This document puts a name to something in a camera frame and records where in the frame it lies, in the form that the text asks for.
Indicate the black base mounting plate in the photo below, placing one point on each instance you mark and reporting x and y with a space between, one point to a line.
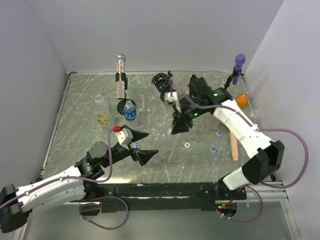
162 196

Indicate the orange round bottle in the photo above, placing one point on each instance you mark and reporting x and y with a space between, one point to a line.
242 99

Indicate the clear capless bottle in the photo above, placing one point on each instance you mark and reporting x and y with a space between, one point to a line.
254 115

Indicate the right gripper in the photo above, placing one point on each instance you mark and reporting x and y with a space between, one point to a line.
178 125

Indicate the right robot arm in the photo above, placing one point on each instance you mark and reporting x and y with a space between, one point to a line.
265 155

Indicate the glitter silver microphone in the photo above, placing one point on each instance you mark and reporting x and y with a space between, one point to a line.
120 67

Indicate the white blue Pocari cap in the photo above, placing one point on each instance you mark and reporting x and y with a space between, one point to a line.
213 149

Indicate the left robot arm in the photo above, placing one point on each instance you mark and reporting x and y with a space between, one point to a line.
78 182

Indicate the pink beige microphone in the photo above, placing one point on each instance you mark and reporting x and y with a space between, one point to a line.
234 147

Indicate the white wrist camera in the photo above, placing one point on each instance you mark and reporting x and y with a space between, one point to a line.
123 134
171 97

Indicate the aluminium rail frame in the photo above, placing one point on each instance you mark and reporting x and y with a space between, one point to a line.
264 215

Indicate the black glitter microphone stand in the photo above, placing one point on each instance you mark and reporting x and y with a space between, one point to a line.
122 102

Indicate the clear white-capped tea bottle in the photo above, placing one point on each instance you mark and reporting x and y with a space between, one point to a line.
103 111

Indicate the white green bottle cap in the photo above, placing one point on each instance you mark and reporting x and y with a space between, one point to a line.
187 145

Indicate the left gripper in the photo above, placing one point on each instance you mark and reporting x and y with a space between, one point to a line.
143 156

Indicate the black purple microphone stand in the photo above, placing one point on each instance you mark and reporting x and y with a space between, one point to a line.
231 80

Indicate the blue label water bottle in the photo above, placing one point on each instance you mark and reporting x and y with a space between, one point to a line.
130 111

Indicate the black shock mount stand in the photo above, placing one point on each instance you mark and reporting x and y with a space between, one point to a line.
163 84

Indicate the orange square bottle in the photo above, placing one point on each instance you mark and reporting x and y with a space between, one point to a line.
220 122

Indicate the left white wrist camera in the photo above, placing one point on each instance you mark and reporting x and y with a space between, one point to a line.
123 134

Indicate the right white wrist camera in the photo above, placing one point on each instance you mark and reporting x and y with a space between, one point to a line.
171 97

